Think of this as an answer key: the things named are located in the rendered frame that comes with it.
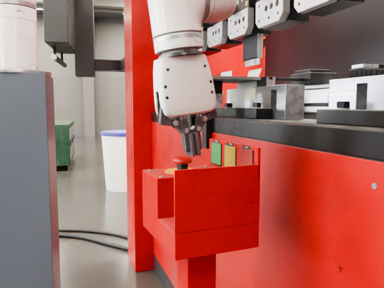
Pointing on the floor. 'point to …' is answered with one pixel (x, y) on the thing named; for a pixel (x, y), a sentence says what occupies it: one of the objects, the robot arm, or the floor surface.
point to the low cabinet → (64, 144)
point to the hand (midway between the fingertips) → (191, 144)
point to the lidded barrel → (115, 159)
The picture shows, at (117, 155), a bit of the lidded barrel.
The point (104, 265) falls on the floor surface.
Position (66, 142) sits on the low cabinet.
